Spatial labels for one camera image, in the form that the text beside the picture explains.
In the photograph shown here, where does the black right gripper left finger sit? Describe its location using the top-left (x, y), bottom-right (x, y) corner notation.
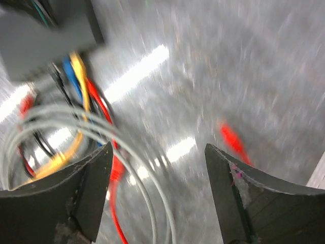
top-left (1, 143), bottom-right (113, 243)

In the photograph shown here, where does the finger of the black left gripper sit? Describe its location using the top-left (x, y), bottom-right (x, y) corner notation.
top-left (26, 1), bottom-right (58, 28)

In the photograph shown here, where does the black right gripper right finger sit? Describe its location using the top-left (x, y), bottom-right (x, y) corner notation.
top-left (205, 144), bottom-right (324, 243)

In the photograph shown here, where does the black network switch box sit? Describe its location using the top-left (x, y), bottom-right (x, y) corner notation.
top-left (1, 1), bottom-right (104, 82)

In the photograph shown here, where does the long red ethernet cable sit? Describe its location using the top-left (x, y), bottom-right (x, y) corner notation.
top-left (219, 121), bottom-right (253, 167)

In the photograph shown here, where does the blue ethernet cable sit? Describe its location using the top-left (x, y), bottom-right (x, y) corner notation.
top-left (62, 56), bottom-right (102, 148)

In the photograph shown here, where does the yellow ethernet cable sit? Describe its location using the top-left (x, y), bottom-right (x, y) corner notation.
top-left (11, 52), bottom-right (92, 190)

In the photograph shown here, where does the black power cable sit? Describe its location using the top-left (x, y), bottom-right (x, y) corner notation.
top-left (24, 63), bottom-right (79, 176)

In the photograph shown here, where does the grey coiled ethernet cable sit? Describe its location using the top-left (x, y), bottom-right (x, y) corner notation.
top-left (0, 104), bottom-right (177, 244)

